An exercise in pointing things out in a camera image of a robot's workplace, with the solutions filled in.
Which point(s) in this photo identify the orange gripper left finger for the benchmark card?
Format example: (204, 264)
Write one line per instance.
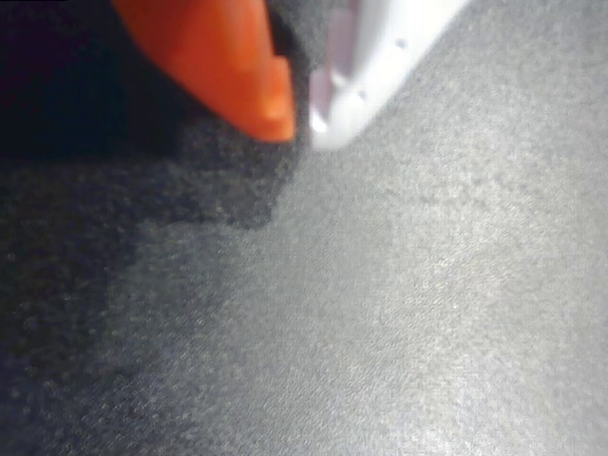
(228, 62)

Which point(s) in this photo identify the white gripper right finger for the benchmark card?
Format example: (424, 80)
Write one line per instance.
(366, 81)

